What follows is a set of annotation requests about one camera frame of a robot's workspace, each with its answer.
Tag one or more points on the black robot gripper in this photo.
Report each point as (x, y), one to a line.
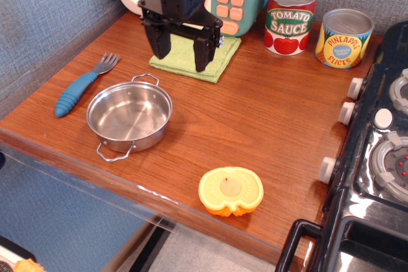
(187, 18)

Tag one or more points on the green cloth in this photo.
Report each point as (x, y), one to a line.
(181, 61)

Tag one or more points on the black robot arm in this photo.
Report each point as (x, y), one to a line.
(186, 18)

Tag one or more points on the stainless steel pan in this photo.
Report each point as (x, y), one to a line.
(129, 117)

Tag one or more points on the tomato sauce can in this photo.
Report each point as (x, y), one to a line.
(288, 25)

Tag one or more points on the yellow orange toy pumpkin half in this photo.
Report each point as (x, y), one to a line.
(230, 191)

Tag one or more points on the pineapple slices can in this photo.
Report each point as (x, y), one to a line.
(343, 38)

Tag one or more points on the white stove knob middle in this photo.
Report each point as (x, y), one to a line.
(346, 112)

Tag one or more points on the white stove knob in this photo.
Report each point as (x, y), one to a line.
(346, 112)
(354, 88)
(326, 169)

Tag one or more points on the white stove knob upper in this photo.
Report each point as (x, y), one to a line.
(354, 88)

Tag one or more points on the white stove knob lower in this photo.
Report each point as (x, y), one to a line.
(326, 169)

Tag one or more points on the black toy stove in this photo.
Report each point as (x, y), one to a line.
(365, 211)

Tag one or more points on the orange fuzzy object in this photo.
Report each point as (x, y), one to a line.
(28, 265)

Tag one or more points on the blue handled fork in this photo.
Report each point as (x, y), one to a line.
(72, 94)

